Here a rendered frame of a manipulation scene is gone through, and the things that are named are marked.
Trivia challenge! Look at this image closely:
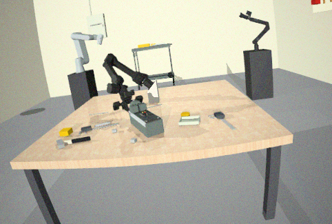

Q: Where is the yellow block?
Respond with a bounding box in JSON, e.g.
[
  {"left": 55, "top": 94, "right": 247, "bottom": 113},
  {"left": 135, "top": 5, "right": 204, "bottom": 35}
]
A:
[{"left": 59, "top": 128, "right": 73, "bottom": 136}]

